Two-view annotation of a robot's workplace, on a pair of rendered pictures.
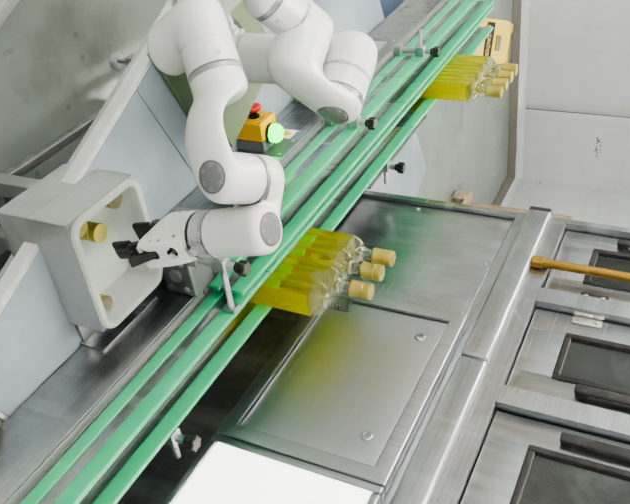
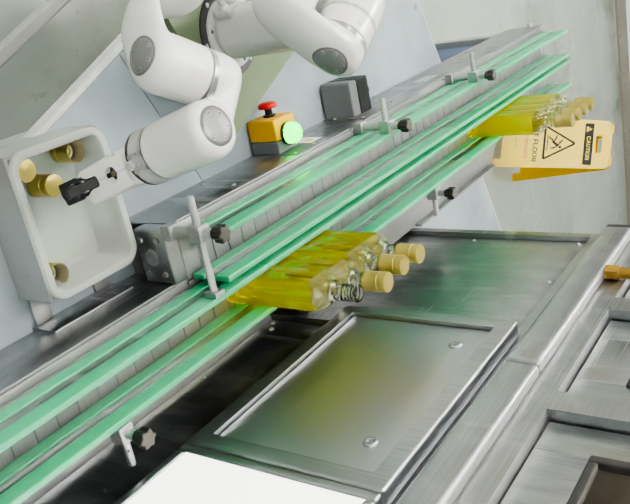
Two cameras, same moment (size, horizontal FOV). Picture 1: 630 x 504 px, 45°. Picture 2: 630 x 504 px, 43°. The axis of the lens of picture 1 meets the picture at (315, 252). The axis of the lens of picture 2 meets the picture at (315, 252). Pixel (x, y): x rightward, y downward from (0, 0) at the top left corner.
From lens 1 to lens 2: 0.45 m
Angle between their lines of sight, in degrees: 16
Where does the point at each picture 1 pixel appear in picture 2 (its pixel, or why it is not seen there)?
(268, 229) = (213, 124)
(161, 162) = not seen: hidden behind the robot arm
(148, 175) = not seen: hidden behind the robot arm
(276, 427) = (260, 437)
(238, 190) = (171, 69)
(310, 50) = not seen: outside the picture
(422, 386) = (449, 390)
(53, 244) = not seen: outside the picture
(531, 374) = (599, 383)
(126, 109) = (105, 71)
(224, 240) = (162, 142)
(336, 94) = (329, 30)
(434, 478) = (451, 485)
